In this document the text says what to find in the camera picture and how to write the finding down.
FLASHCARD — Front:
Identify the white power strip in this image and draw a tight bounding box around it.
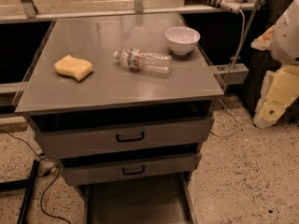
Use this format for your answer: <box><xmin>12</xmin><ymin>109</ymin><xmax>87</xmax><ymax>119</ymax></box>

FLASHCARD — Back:
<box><xmin>192</xmin><ymin>0</ymin><xmax>243</xmax><ymax>15</ymax></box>

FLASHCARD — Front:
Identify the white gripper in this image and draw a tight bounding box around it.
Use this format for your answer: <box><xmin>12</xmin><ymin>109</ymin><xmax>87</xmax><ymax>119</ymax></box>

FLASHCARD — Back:
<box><xmin>251</xmin><ymin>0</ymin><xmax>299</xmax><ymax>128</ymax></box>

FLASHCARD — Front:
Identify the black metal frame leg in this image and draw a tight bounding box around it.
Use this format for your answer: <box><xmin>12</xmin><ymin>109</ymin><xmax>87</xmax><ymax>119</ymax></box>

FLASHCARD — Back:
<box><xmin>0</xmin><ymin>161</ymin><xmax>39</xmax><ymax>224</ymax></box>

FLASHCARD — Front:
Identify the grey middle drawer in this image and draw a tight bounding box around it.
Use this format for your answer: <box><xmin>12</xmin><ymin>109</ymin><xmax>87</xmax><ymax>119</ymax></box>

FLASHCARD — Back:
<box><xmin>62</xmin><ymin>144</ymin><xmax>201</xmax><ymax>186</ymax></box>

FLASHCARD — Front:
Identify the grey top drawer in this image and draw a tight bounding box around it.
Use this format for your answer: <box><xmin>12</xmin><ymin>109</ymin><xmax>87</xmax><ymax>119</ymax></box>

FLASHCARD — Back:
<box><xmin>29</xmin><ymin>101</ymin><xmax>215</xmax><ymax>160</ymax></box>

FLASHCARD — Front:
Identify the black drawer handle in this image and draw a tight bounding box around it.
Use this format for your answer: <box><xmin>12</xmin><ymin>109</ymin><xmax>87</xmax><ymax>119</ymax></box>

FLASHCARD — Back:
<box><xmin>116</xmin><ymin>132</ymin><xmax>145</xmax><ymax>143</ymax></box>
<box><xmin>122</xmin><ymin>165</ymin><xmax>146</xmax><ymax>175</ymax></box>

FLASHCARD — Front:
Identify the black middle drawer handle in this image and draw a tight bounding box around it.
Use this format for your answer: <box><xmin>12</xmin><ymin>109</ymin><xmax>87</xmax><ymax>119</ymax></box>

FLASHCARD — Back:
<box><xmin>122</xmin><ymin>165</ymin><xmax>146</xmax><ymax>175</ymax></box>

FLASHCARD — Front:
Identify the black floor cable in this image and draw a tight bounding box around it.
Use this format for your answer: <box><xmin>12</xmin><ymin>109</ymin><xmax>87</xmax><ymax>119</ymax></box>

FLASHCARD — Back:
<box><xmin>0</xmin><ymin>128</ymin><xmax>73</xmax><ymax>224</ymax></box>

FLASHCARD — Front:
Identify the white ceramic bowl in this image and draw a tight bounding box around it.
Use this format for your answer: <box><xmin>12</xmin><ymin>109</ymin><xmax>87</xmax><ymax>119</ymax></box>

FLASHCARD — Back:
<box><xmin>165</xmin><ymin>26</ymin><xmax>201</xmax><ymax>55</ymax></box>

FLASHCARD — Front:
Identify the white power cable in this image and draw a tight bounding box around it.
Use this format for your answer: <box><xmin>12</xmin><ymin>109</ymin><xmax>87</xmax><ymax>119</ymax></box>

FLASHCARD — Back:
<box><xmin>210</xmin><ymin>8</ymin><xmax>247</xmax><ymax>138</ymax></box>

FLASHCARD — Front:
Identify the grey drawer cabinet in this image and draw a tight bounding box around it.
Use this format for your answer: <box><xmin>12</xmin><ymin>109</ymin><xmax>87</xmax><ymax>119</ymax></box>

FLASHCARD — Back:
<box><xmin>13</xmin><ymin>12</ymin><xmax>225</xmax><ymax>224</ymax></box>

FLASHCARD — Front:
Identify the yellow sponge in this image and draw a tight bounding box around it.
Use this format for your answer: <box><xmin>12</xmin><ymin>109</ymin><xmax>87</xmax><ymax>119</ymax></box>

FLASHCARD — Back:
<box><xmin>54</xmin><ymin>55</ymin><xmax>93</xmax><ymax>82</ymax></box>

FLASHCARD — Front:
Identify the clear plastic water bottle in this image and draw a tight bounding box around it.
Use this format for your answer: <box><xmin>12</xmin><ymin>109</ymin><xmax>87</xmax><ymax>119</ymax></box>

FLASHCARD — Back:
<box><xmin>114</xmin><ymin>48</ymin><xmax>172</xmax><ymax>75</ymax></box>

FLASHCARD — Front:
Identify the grey metal side bracket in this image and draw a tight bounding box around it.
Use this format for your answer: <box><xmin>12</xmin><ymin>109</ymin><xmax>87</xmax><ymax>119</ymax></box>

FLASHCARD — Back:
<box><xmin>213</xmin><ymin>63</ymin><xmax>249</xmax><ymax>85</ymax></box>

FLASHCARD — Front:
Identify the black top drawer handle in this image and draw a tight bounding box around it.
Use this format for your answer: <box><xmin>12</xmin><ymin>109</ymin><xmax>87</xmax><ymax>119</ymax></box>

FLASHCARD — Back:
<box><xmin>116</xmin><ymin>132</ymin><xmax>145</xmax><ymax>143</ymax></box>

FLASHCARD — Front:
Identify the open grey bottom drawer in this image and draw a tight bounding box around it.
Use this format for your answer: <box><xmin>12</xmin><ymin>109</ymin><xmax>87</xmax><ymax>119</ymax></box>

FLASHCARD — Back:
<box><xmin>83</xmin><ymin>174</ymin><xmax>198</xmax><ymax>224</ymax></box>

